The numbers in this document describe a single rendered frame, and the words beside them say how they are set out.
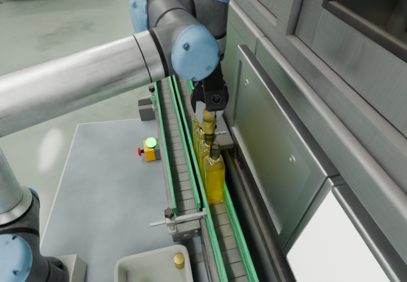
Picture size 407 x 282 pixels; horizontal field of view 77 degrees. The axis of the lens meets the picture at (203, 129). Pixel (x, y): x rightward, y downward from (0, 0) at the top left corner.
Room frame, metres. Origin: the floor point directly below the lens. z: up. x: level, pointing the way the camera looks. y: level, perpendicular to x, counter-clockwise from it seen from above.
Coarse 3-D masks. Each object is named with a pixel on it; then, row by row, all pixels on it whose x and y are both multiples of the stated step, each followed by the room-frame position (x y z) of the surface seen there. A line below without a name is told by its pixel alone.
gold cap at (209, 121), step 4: (208, 116) 0.52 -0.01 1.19; (212, 116) 0.52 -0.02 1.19; (204, 120) 0.51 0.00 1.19; (208, 120) 0.51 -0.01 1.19; (212, 120) 0.51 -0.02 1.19; (204, 124) 0.50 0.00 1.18; (208, 124) 0.50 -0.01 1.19; (212, 124) 0.50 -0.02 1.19; (204, 128) 0.50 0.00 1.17; (208, 128) 0.50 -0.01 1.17; (212, 128) 0.50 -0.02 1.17; (204, 132) 0.50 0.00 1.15; (208, 132) 0.50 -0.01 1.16; (212, 132) 0.50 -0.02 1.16
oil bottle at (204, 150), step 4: (204, 140) 0.53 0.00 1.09; (200, 144) 0.52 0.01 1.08; (204, 144) 0.51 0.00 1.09; (200, 148) 0.51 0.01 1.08; (204, 148) 0.50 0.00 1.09; (208, 148) 0.50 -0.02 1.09; (200, 152) 0.50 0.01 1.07; (204, 152) 0.49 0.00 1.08; (208, 152) 0.49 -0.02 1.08; (200, 156) 0.50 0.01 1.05; (204, 156) 0.48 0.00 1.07; (200, 160) 0.50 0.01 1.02; (200, 164) 0.50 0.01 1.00; (200, 168) 0.50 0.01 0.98; (200, 172) 0.50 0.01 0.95
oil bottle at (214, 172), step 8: (208, 160) 0.45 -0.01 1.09; (208, 168) 0.43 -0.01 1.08; (216, 168) 0.43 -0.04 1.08; (224, 168) 0.44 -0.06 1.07; (208, 176) 0.43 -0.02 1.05; (216, 176) 0.43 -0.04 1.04; (224, 176) 0.44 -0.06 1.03; (208, 184) 0.43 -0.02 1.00; (216, 184) 0.43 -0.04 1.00; (208, 192) 0.43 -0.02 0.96; (216, 192) 0.43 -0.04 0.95; (208, 200) 0.43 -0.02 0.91; (216, 200) 0.43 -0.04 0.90
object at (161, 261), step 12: (144, 252) 0.28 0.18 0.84; (156, 252) 0.28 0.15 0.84; (168, 252) 0.29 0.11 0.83; (180, 252) 0.29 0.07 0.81; (120, 264) 0.25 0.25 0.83; (132, 264) 0.26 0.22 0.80; (144, 264) 0.27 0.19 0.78; (156, 264) 0.27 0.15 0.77; (168, 264) 0.27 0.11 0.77; (120, 276) 0.22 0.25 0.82; (132, 276) 0.24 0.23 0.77; (144, 276) 0.24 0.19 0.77; (156, 276) 0.24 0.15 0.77; (168, 276) 0.24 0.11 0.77; (180, 276) 0.24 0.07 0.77; (192, 276) 0.22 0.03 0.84
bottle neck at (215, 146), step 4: (212, 144) 0.47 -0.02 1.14; (216, 144) 0.47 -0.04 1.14; (212, 148) 0.45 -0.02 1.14; (216, 148) 0.47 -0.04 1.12; (212, 152) 0.45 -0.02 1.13; (216, 152) 0.44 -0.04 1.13; (212, 156) 0.45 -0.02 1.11; (216, 156) 0.44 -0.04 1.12; (212, 160) 0.45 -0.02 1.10; (216, 160) 0.44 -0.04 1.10
